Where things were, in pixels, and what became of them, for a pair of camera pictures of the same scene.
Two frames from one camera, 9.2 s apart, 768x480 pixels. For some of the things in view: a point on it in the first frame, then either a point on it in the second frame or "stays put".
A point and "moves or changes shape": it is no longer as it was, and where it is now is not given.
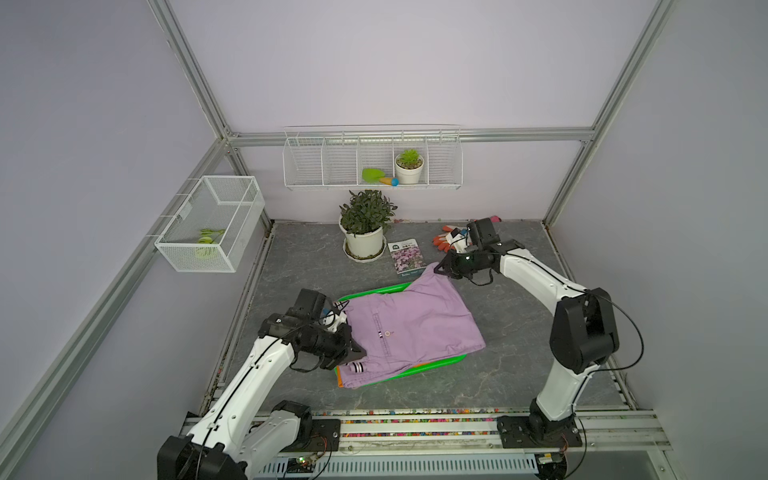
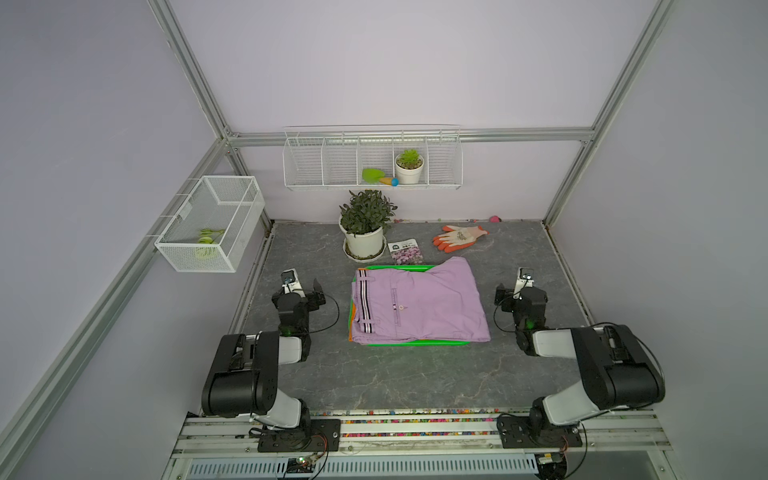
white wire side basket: [214, 227] stays put
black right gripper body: [465, 263] -> [511, 305]
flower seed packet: [407, 256] stays put
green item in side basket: [208, 236] stays put
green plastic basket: [422, 370] -> [403, 344]
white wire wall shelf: [333, 158] stays put
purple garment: [403, 329] moves or changes shape
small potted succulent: [409, 164] stays put
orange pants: [339, 374] -> [353, 317]
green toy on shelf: [375, 175] stays put
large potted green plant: [362, 222] stays put
